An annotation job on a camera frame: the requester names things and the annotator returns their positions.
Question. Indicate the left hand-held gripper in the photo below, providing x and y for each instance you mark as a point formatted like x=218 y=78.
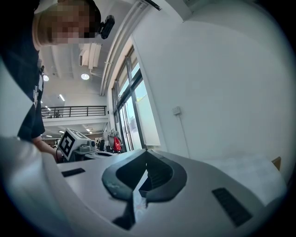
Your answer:
x=68 y=143

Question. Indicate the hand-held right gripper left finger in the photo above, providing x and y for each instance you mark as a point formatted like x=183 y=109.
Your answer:
x=110 y=179

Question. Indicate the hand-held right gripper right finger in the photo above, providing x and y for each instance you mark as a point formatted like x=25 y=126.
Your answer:
x=178 y=179

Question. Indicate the person's left forearm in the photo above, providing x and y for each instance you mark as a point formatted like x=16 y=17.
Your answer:
x=44 y=146

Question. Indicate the black balcony railing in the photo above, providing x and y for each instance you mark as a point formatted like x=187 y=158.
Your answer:
x=74 y=111

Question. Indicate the red bag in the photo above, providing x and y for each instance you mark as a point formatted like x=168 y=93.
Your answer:
x=117 y=144

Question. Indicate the round ceiling lamp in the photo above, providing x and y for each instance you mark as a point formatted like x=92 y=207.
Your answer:
x=45 y=78
x=85 y=76

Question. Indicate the dark framed window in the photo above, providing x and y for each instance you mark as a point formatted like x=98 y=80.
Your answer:
x=129 y=104

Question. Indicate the person's black shirt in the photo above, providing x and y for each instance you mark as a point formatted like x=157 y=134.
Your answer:
x=22 y=69

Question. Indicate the white ceiling air conditioner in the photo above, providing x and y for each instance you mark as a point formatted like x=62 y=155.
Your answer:
x=89 y=55

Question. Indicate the brown wooden panel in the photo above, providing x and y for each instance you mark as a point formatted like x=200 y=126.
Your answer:
x=276 y=163

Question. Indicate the white wall socket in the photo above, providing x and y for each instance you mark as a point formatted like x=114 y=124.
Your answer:
x=176 y=110

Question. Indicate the black head camera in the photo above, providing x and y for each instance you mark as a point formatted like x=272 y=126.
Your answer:
x=107 y=26

